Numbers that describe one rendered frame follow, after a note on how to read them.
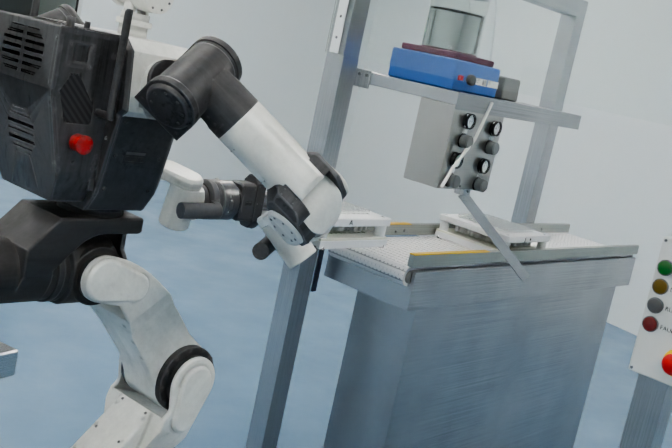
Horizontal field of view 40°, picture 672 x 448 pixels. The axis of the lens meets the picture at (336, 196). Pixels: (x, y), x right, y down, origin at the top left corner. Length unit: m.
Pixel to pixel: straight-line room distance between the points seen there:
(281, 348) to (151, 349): 0.64
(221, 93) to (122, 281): 0.43
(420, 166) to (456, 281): 0.37
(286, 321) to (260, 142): 1.01
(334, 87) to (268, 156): 0.85
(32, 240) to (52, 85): 0.27
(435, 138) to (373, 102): 5.77
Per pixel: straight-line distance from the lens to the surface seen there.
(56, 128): 1.53
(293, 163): 1.49
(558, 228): 3.43
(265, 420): 2.51
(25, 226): 1.65
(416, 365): 2.49
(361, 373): 2.53
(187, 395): 1.91
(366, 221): 2.11
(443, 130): 2.18
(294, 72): 7.79
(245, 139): 1.48
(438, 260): 2.33
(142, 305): 1.77
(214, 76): 1.48
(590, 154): 6.14
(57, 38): 1.51
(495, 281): 2.59
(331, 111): 2.32
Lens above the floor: 1.27
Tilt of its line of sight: 9 degrees down
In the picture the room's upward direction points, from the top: 12 degrees clockwise
